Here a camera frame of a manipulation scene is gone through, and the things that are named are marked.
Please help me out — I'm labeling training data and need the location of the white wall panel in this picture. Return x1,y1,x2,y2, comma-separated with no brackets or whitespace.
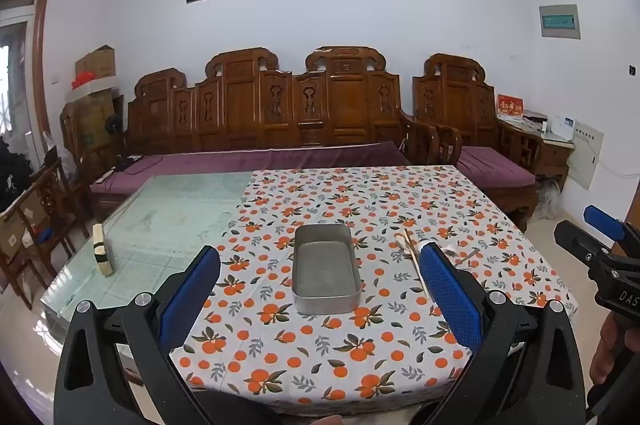
565,120,606,192

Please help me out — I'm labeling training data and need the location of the person's right hand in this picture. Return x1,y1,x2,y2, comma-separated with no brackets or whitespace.
589,314,627,387

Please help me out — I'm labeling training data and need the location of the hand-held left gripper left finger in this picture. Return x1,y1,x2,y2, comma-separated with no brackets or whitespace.
55,245,281,425

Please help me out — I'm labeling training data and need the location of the red gift box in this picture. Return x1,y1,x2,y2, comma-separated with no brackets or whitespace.
496,94,524,118

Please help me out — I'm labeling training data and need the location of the purple sofa cushion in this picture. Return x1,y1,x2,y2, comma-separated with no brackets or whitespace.
90,141,412,197

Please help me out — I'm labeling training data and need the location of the grey wall electrical box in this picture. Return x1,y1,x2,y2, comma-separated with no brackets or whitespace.
539,4,582,40

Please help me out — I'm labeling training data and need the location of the wooden door frame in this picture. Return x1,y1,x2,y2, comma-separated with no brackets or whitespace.
31,0,57,147

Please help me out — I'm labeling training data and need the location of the small black fan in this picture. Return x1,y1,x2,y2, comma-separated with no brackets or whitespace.
102,112,124,137

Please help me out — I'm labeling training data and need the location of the wooden side table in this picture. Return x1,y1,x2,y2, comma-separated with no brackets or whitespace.
500,115,576,193

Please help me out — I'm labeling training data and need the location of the pale rectangular block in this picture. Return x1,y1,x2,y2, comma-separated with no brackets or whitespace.
92,222,114,277

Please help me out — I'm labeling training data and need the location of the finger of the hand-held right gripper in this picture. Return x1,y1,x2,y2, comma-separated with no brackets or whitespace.
554,220,615,267
584,205,628,242

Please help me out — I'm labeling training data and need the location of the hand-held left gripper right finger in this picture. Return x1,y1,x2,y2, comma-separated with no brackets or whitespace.
419,242,586,425

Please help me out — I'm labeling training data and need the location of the wooden chair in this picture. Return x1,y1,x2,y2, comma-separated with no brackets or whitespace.
0,158,92,308

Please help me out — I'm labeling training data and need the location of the white desk device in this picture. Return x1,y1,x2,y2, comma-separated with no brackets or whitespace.
547,115,581,141

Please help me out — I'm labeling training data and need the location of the orange print tablecloth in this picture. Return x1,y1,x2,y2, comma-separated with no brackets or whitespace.
169,165,580,406

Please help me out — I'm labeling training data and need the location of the carved wooden armchair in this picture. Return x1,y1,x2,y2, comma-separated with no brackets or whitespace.
412,52,544,232

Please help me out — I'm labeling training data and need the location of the carved wooden sofa bench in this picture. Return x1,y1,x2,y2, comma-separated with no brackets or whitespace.
125,46,441,171

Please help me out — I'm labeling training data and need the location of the metal tray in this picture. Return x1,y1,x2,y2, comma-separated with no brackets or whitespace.
292,223,363,316

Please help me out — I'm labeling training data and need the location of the large cardboard box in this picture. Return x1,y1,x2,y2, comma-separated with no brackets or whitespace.
62,88,124,152

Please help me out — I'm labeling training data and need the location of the small cardboard box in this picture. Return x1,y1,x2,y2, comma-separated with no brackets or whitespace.
75,45,117,80

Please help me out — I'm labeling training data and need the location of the purple armchair cushion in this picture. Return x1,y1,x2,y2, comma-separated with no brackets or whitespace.
457,146,537,189

